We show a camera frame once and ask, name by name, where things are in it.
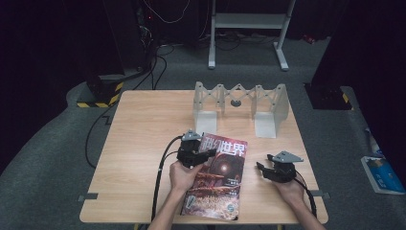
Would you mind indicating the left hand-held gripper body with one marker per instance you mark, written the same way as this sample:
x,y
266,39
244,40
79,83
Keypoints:
x,y
188,147

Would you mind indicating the round grey table grommet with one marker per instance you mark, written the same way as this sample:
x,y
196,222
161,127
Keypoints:
x,y
235,103

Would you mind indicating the red cover magazine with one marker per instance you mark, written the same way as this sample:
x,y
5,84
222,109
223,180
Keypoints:
x,y
220,185

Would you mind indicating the white metal stand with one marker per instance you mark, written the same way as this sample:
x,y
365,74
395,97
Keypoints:
x,y
249,20

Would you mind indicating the person's right hand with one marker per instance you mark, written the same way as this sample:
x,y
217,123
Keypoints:
x,y
293,191

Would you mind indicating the translucent white expandable book stand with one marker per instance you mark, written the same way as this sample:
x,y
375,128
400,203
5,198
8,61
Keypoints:
x,y
266,124

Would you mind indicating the person's left hand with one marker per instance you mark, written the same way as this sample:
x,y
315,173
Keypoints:
x,y
182,177

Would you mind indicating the small red object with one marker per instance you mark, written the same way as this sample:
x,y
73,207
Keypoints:
x,y
308,39

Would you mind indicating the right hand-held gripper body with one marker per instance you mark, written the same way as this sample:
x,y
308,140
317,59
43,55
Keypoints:
x,y
282,172

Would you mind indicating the black equipment cabinet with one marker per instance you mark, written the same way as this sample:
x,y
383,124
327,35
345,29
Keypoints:
x,y
127,32

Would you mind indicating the grey tape strip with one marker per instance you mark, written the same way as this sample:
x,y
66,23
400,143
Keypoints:
x,y
88,197
320,194

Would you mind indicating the blue book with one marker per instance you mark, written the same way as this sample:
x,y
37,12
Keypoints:
x,y
383,175

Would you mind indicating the yellow black striped base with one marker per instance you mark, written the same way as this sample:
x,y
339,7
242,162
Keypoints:
x,y
328,97
102,92

